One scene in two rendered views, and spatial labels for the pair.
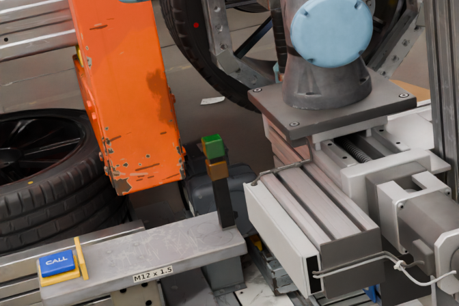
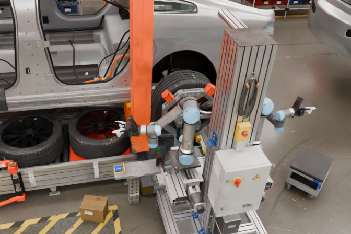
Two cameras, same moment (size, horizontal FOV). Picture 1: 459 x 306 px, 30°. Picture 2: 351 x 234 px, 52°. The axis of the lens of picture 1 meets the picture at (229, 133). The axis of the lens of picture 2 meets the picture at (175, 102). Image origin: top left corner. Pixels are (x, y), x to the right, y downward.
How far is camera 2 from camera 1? 1.80 m
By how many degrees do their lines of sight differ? 14
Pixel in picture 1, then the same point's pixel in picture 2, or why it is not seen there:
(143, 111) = (143, 137)
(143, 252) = (137, 168)
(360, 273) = (182, 202)
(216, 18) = not seen: hidden behind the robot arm
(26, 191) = (110, 142)
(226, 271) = not seen: hidden behind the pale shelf
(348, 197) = (183, 186)
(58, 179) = (118, 140)
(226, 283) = not seen: hidden behind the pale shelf
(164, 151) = (145, 145)
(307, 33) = (182, 160)
